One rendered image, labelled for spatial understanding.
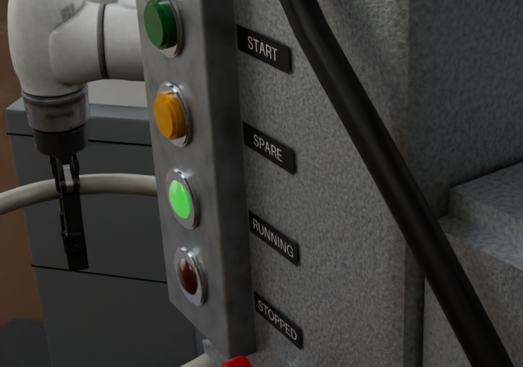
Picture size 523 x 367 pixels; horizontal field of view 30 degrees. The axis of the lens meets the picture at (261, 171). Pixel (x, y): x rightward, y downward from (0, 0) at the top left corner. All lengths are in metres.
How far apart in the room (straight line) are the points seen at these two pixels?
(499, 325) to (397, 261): 0.05
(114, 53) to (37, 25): 0.10
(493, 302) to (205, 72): 0.18
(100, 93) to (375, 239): 1.71
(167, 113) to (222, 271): 0.09
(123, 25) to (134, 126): 0.77
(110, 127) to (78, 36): 0.79
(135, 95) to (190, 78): 1.58
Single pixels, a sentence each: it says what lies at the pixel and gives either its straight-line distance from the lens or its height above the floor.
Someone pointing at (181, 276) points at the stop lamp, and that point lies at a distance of 0.56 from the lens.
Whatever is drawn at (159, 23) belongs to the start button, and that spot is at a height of 1.42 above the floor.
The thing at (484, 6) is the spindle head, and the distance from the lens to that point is 0.39.
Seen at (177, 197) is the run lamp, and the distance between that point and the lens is 0.53.
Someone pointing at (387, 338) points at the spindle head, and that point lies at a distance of 0.44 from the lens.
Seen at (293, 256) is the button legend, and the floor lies 1.32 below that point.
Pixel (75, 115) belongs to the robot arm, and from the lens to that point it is 1.35.
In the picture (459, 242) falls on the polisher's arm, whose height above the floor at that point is 1.37.
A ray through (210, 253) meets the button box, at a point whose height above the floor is 1.30.
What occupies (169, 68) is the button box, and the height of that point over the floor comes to 1.40.
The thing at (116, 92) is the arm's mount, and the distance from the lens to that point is 2.09.
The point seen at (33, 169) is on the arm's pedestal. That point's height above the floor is 0.66.
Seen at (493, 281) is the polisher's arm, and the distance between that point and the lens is 0.38.
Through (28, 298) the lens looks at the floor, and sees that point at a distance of 2.98.
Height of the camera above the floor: 1.57
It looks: 26 degrees down
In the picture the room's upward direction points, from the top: 3 degrees counter-clockwise
